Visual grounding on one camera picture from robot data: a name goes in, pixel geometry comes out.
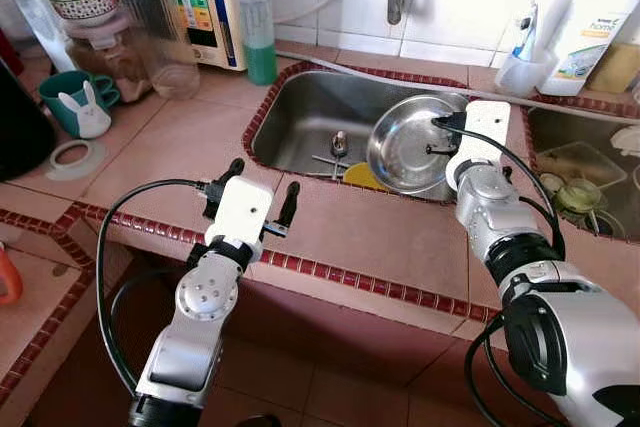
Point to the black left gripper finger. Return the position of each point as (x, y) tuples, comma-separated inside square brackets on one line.
[(231, 173), (288, 209)]

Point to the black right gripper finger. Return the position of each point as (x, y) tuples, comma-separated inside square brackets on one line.
[(438, 151), (442, 122)]

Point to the steel bowl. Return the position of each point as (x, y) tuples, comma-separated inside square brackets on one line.
[(410, 147)]

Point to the steel fork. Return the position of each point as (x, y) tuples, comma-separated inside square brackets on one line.
[(322, 160)]

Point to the yellow plastic bowl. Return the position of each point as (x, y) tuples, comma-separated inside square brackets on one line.
[(358, 179)]

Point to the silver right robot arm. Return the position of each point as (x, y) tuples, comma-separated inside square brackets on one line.
[(580, 347)]

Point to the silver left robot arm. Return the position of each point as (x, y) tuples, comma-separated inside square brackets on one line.
[(185, 357)]

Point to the thin steel utensil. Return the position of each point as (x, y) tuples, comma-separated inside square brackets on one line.
[(334, 173)]

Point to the steel spoon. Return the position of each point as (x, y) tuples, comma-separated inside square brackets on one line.
[(340, 142)]

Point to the clear plastic cup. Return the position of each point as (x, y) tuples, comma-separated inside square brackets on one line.
[(520, 79)]

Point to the steel sink basin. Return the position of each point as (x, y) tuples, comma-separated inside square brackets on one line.
[(300, 107), (610, 232)]

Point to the small white lid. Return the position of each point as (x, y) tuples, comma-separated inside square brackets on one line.
[(552, 184)]

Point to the green soap bottle blue cap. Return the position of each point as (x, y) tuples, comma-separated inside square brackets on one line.
[(260, 59)]

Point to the white blue toothpaste tube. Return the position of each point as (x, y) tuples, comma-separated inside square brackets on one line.
[(526, 32)]

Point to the clear plastic food container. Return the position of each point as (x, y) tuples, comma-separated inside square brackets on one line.
[(580, 159)]

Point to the small glass jar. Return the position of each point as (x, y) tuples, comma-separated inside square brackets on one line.
[(580, 197)]

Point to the clear jar orange lid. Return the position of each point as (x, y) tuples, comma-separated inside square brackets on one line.
[(160, 42)]

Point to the teal mug with white bunny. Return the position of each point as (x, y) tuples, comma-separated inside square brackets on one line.
[(80, 112)]

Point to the jar with brown contents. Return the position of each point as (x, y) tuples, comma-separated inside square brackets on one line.
[(105, 67)]

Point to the beige water filter appliance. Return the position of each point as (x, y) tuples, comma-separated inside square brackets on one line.
[(225, 7)]

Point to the yellow sponge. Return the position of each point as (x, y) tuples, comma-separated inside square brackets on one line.
[(615, 69)]

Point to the white detergent bottle yellow cap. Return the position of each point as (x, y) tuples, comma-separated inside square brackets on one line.
[(590, 27)]

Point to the steel pot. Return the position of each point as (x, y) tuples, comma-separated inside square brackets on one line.
[(634, 192)]

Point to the robot leg with black foot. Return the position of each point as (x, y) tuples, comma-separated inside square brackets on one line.
[(258, 421)]

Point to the black pot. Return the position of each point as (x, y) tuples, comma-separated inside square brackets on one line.
[(20, 127)]

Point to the orange plastic container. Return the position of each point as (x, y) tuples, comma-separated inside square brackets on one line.
[(8, 282)]

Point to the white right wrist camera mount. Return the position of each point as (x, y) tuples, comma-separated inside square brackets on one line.
[(485, 132)]

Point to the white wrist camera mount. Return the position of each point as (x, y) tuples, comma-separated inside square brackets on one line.
[(485, 132), (240, 212)]

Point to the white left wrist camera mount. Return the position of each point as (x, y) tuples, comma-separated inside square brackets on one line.
[(240, 212)]

